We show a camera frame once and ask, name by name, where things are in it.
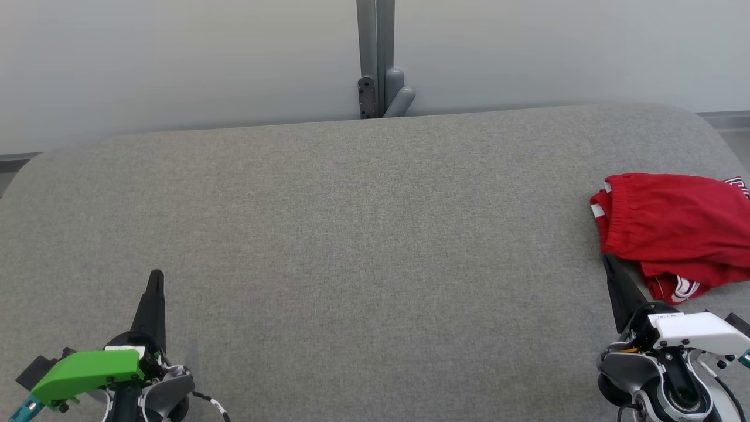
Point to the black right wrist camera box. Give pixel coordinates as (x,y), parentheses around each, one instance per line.
(739,324)

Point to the grey metal post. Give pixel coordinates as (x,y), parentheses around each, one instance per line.
(375,35)

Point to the red shorts with white stripe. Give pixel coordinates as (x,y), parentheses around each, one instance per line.
(674,217)

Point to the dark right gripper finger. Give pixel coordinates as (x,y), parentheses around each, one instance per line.
(622,294)

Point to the black bracket plate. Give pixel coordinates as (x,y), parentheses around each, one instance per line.
(367,97)

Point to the red Bulls basketball jersey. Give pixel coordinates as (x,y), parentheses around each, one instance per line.
(668,287)

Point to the grey fabric sofa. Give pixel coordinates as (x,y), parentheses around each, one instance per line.
(351,234)

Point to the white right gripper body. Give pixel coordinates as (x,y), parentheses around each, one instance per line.
(697,333)

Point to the grey tube joint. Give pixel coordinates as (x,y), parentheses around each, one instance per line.
(399,94)

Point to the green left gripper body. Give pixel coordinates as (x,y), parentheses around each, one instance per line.
(87,370)

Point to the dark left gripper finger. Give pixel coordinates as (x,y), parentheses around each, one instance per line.
(153,309)

